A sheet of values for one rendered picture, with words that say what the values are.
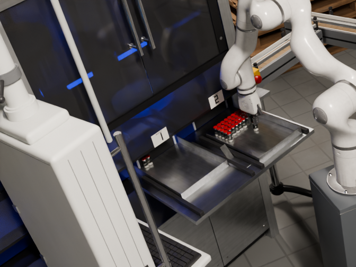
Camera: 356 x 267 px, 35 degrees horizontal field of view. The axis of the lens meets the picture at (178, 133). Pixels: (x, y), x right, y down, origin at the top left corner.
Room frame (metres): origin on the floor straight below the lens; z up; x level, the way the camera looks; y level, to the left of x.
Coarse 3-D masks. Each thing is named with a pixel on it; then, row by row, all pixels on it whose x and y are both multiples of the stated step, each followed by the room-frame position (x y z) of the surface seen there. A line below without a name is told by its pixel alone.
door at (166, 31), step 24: (144, 0) 2.15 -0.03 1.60; (168, 0) 2.21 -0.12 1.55; (192, 0) 2.26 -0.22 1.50; (168, 24) 2.19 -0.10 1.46; (192, 24) 2.25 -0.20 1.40; (144, 48) 2.12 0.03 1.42; (168, 48) 2.17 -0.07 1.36; (192, 48) 2.23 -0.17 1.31; (216, 48) 2.30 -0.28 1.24; (168, 72) 2.16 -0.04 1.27
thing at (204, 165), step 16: (176, 144) 2.20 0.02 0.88; (192, 144) 2.11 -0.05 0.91; (160, 160) 2.11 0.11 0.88; (176, 160) 2.07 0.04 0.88; (192, 160) 2.04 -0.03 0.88; (208, 160) 2.00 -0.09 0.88; (224, 160) 1.93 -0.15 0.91; (160, 176) 1.99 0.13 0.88; (176, 176) 1.95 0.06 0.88; (192, 176) 1.92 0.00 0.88; (208, 176) 1.86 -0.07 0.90; (176, 192) 1.81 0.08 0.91; (192, 192) 1.81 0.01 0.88
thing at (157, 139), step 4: (164, 128) 2.09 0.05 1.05; (160, 132) 2.08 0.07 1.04; (164, 132) 2.09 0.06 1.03; (152, 136) 2.06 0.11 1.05; (156, 136) 2.07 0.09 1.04; (160, 136) 2.08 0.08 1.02; (164, 136) 2.09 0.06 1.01; (168, 136) 2.10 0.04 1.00; (152, 140) 2.06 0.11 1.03; (156, 140) 2.07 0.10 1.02; (160, 140) 2.07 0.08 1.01; (164, 140) 2.08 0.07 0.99; (156, 144) 2.06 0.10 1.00
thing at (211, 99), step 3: (216, 93) 2.25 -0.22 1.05; (219, 93) 2.26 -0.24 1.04; (213, 96) 2.24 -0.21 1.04; (216, 96) 2.25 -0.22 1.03; (219, 96) 2.26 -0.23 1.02; (222, 96) 2.27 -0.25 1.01; (210, 99) 2.23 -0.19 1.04; (213, 99) 2.24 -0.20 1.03; (219, 99) 2.26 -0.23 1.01; (222, 99) 2.26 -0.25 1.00; (210, 102) 2.23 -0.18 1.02; (213, 102) 2.24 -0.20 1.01; (219, 102) 2.25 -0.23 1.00; (210, 105) 2.23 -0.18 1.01; (213, 105) 2.24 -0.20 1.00; (216, 105) 2.24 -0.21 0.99
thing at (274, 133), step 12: (264, 120) 2.17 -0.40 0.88; (276, 120) 2.11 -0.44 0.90; (240, 132) 2.13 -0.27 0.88; (252, 132) 2.10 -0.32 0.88; (264, 132) 2.07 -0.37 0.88; (276, 132) 2.05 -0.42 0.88; (288, 132) 2.02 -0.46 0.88; (300, 132) 1.99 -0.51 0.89; (228, 144) 2.02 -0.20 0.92; (240, 144) 2.04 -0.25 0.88; (252, 144) 2.02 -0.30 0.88; (264, 144) 1.99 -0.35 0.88; (276, 144) 1.92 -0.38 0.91; (252, 156) 1.90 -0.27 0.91; (264, 156) 1.88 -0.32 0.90
